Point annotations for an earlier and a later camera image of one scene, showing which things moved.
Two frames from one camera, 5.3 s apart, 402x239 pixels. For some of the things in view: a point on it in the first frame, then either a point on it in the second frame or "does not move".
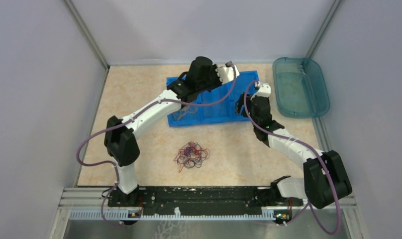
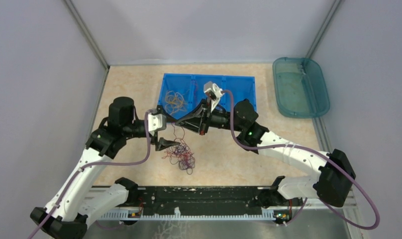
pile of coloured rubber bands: (191, 155) -> (182, 153)
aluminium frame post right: (324, 28) does not move
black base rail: (203, 200) does not move
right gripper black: (239, 104) -> (193, 121)
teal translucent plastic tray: (301, 88) does not move
